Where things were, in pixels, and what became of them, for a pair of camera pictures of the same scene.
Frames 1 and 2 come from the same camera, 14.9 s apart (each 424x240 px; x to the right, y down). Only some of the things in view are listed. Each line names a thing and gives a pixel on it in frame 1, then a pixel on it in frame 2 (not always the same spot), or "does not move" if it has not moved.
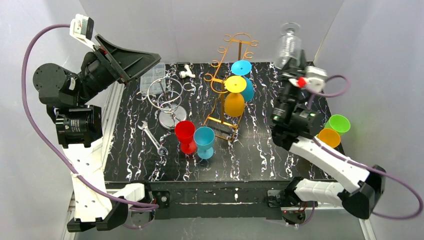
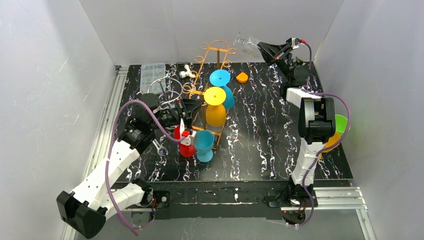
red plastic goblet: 185,130 does not move
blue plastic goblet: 241,68 → 220,78
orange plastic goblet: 330,136 does not move
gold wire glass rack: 220,127 → 213,82
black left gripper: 110,58 → 182,110
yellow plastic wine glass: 234,101 → 214,97
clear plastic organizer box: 153,82 does not move
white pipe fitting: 183,74 does not move
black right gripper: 291,75 → 279,54
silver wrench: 162,151 does not move
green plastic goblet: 339,123 does not move
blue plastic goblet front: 204,137 does not move
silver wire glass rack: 165,93 does not move
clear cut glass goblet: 288,46 → 250,46
